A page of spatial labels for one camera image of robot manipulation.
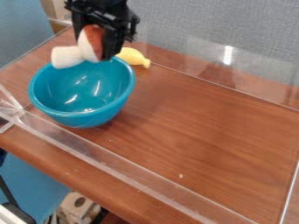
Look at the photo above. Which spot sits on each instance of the white brown toy mushroom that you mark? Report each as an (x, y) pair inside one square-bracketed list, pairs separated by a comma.
[(86, 50)]

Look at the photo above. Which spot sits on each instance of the clear acrylic barrier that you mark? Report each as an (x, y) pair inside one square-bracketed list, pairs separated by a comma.
[(248, 72), (134, 193)]

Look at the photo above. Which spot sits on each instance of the clear acrylic front barrier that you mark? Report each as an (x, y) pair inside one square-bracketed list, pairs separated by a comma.
[(134, 193)]

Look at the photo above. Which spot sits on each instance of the yellow toy banana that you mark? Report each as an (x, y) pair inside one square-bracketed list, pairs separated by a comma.
[(133, 57)]

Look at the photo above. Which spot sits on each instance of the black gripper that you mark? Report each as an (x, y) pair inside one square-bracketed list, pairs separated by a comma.
[(112, 15)]

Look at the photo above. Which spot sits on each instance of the clear acrylic back barrier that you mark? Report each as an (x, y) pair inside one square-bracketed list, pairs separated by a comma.
[(248, 72)]

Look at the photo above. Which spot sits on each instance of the blue bowl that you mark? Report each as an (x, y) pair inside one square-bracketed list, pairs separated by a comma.
[(82, 96)]

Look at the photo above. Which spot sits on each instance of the white block under table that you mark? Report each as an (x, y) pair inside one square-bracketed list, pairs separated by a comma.
[(77, 209)]

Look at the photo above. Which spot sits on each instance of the clear acrylic left bracket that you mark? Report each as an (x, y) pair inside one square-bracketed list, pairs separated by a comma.
[(10, 110)]

